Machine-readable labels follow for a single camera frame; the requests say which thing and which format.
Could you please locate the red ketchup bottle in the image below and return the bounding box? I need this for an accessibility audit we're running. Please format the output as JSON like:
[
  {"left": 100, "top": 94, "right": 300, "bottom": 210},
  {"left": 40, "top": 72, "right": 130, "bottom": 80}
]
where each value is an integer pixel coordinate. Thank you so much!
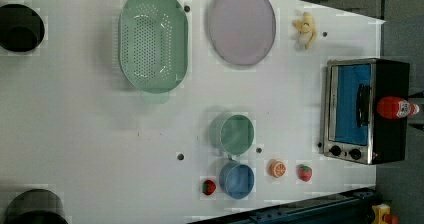
[{"left": 377, "top": 96, "right": 420, "bottom": 119}]

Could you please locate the toy strawberry near oven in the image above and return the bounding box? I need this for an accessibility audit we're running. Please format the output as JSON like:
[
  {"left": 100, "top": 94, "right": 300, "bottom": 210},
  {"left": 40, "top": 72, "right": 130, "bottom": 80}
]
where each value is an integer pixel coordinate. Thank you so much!
[{"left": 297, "top": 164, "right": 312, "bottom": 182}]

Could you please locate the black silver toaster oven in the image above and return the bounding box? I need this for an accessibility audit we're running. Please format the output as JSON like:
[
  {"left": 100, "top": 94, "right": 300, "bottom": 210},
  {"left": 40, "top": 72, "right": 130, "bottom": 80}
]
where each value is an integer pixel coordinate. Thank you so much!
[{"left": 322, "top": 58, "right": 410, "bottom": 165}]

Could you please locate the green mug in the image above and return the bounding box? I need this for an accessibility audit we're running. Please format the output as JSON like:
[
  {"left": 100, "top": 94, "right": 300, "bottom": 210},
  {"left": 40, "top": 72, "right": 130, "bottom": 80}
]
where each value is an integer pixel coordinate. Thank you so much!
[{"left": 209, "top": 113, "right": 255, "bottom": 156}]

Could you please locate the blue mug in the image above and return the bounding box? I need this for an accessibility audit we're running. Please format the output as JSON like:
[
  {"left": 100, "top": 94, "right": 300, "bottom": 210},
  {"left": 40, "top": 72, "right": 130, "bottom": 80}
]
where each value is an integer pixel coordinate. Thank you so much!
[{"left": 219, "top": 161, "right": 255, "bottom": 200}]

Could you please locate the toy strawberry by blue mug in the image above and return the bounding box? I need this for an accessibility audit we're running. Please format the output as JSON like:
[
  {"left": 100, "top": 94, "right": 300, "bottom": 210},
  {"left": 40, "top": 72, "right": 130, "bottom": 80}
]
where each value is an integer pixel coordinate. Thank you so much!
[{"left": 202, "top": 179, "right": 216, "bottom": 196}]

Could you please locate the lilac round plate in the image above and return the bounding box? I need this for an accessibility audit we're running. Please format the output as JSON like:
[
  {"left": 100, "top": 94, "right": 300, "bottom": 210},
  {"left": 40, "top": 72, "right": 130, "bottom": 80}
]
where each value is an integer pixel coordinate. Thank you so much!
[{"left": 207, "top": 0, "right": 276, "bottom": 65}]

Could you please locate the toy orange half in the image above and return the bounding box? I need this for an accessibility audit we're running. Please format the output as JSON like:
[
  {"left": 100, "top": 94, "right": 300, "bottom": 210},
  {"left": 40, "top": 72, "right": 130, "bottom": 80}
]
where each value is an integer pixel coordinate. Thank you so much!
[{"left": 269, "top": 160, "right": 286, "bottom": 178}]

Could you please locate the green perforated colander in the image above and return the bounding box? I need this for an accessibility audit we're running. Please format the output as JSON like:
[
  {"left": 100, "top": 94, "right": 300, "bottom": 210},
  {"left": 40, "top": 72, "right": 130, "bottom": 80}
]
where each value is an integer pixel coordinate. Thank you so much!
[{"left": 119, "top": 0, "right": 189, "bottom": 94}]

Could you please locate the peeled toy banana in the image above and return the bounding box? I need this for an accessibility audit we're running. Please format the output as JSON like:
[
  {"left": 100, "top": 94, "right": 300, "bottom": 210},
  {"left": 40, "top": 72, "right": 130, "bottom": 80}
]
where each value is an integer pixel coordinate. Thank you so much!
[{"left": 293, "top": 12, "right": 317, "bottom": 50}]

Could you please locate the yellow red toy object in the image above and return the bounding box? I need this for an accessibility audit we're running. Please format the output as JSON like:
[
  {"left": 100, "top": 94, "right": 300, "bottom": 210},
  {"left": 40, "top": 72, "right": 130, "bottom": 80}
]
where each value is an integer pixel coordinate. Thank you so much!
[{"left": 372, "top": 204, "right": 399, "bottom": 224}]

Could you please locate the blue metal frame rail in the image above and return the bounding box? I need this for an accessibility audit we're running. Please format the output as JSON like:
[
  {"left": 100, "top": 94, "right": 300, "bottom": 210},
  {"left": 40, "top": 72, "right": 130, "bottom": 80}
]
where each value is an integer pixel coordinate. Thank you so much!
[{"left": 190, "top": 188, "right": 381, "bottom": 224}]

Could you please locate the black cylinder post upper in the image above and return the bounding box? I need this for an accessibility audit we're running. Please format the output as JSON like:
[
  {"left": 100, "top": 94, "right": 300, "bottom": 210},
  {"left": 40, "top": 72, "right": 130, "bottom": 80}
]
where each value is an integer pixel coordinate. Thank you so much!
[{"left": 0, "top": 4, "right": 45, "bottom": 52}]

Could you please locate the black cylinder post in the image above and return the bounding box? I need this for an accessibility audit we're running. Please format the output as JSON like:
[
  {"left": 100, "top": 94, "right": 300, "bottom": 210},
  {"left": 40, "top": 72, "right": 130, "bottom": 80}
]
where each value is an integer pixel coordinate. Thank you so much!
[
  {"left": 3, "top": 189, "right": 68, "bottom": 224},
  {"left": 0, "top": 4, "right": 45, "bottom": 52}
]

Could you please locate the black cylinder post lower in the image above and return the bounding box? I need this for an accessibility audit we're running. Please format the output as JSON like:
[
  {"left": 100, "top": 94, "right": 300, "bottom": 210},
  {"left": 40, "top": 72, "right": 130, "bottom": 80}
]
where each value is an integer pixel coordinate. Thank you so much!
[{"left": 3, "top": 189, "right": 68, "bottom": 224}]

